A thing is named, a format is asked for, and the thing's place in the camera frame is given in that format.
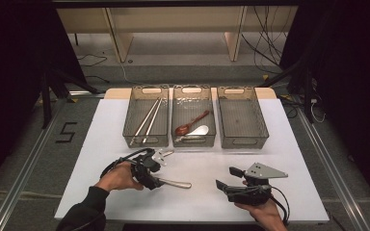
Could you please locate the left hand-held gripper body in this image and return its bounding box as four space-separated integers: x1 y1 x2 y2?
131 147 169 191

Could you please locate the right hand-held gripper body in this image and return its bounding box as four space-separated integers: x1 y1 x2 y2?
226 162 289 206

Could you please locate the metal table knife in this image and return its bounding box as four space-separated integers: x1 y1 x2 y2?
158 177 193 190

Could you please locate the clear brown plastic bin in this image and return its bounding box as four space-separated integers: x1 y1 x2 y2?
171 84 217 148
216 86 270 150
122 85 171 149

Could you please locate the silver metal chopstick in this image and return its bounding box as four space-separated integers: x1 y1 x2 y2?
130 98 160 145
143 98 164 144

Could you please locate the brown wooden spoon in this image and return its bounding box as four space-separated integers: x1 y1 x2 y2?
174 110 211 137

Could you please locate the white ceramic spoon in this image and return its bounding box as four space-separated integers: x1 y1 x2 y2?
173 124 210 143

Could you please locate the person's left hand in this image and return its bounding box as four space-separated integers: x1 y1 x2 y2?
94 161 145 193

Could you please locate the person's right hand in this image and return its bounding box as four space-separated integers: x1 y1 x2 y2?
234 198 287 231

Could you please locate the white table cover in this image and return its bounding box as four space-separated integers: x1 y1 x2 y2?
54 97 330 224

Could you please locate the black tripod stand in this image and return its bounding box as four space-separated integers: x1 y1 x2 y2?
258 61 316 124
40 68 102 129

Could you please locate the black curtain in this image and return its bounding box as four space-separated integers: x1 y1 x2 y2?
0 0 88 193
278 0 370 206

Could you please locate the beige wooden desk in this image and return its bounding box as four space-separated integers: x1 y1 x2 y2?
57 5 300 64

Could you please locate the aluminium floor rail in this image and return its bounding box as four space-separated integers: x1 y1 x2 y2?
297 107 370 231
0 99 64 231

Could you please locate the white floor cable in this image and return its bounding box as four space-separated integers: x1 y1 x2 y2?
119 61 148 86

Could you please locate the white looped cable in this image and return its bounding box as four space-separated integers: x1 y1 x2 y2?
309 98 326 123

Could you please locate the black floor cable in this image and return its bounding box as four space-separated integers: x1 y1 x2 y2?
86 75 110 85
77 53 109 67

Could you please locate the bundle of black hanging cables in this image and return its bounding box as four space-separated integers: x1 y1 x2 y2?
240 5 290 75

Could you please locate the black frame bar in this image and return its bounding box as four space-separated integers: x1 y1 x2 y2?
51 0 303 9

